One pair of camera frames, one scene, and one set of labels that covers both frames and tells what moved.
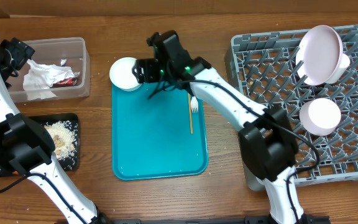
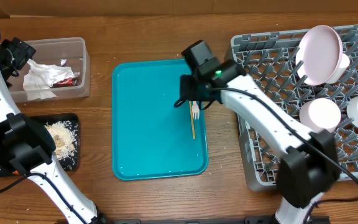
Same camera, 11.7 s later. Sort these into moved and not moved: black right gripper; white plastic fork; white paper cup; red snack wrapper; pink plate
Moved: black right gripper; white plastic fork
Not moved: pink plate; red snack wrapper; white paper cup
